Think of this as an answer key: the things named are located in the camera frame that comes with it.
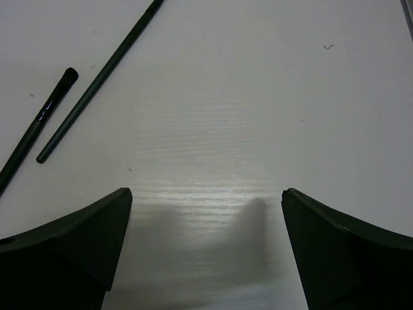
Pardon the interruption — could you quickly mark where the thin dark makeup brush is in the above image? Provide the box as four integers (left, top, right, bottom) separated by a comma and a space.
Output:
36, 0, 164, 163

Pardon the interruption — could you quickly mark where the short black brush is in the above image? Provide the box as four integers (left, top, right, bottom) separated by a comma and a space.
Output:
1, 67, 79, 195

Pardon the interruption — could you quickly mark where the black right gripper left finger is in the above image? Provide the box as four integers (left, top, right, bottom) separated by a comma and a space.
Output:
1, 188, 132, 309

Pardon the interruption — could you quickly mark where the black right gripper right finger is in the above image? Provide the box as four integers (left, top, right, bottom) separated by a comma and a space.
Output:
281, 188, 412, 309

